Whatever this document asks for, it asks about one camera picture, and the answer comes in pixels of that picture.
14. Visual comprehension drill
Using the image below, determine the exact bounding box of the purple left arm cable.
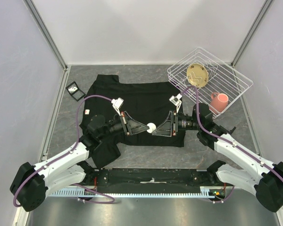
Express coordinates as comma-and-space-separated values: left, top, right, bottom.
12, 95, 116, 208

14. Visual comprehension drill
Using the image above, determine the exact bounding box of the pink ceramic mug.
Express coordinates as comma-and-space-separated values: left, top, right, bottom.
209, 92, 229, 114

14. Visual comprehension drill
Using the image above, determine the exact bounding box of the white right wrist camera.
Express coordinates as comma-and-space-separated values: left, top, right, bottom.
169, 93, 182, 113

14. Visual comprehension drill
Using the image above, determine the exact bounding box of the yellow patterned plate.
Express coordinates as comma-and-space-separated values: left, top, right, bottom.
186, 64, 208, 88

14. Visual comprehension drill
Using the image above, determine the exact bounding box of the black t-shirt garment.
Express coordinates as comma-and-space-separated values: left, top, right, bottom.
80, 74, 185, 168

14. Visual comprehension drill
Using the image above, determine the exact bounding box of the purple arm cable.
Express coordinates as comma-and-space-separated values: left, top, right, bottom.
179, 85, 279, 204
12, 95, 116, 208

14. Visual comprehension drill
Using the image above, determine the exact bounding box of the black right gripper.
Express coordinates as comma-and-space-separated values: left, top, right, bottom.
152, 110, 201, 137

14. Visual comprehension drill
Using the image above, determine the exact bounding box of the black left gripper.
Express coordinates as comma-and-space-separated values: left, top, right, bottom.
99, 111, 149, 139

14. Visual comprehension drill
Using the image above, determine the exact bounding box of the slotted cable duct rail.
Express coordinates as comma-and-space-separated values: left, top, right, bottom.
50, 187, 215, 198

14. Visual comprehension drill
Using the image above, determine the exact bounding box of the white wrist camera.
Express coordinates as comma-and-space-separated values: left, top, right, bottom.
111, 97, 124, 116
169, 93, 182, 113

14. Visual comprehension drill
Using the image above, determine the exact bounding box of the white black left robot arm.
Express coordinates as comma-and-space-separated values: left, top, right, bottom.
10, 112, 149, 212

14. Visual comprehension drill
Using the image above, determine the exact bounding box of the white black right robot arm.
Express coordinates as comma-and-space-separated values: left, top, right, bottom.
152, 103, 283, 212

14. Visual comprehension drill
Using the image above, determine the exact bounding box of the white wire dish rack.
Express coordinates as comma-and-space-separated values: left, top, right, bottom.
167, 47, 253, 119

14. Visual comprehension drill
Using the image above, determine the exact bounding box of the white portrait round brooch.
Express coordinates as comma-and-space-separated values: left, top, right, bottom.
147, 122, 157, 134

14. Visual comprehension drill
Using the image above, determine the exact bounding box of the open black box left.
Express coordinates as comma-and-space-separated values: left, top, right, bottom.
66, 81, 86, 102

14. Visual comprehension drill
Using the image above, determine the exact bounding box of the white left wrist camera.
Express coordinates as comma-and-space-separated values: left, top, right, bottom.
111, 97, 124, 116

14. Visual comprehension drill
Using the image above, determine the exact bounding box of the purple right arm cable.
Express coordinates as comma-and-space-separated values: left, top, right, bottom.
179, 85, 279, 204

